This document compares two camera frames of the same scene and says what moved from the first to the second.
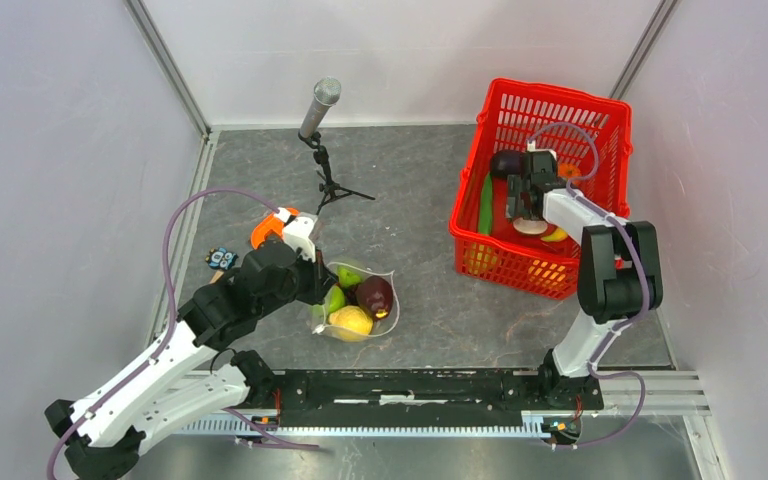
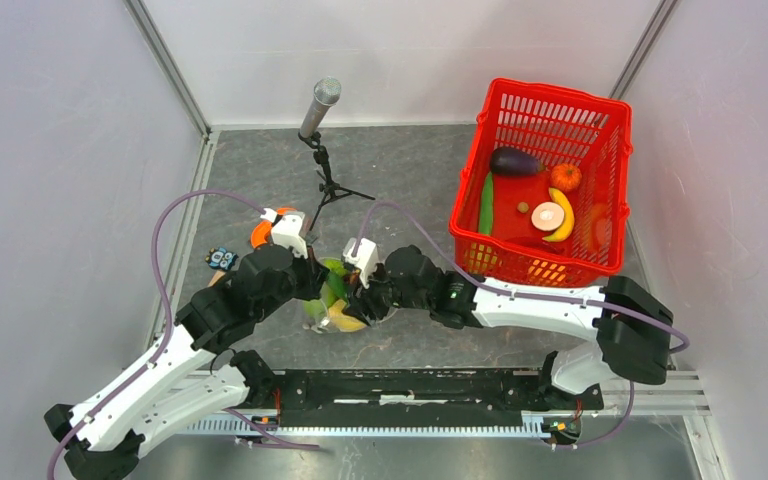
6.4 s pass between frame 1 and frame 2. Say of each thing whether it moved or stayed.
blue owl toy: stayed
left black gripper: stayed
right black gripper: moved
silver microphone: stayed
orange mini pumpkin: stayed
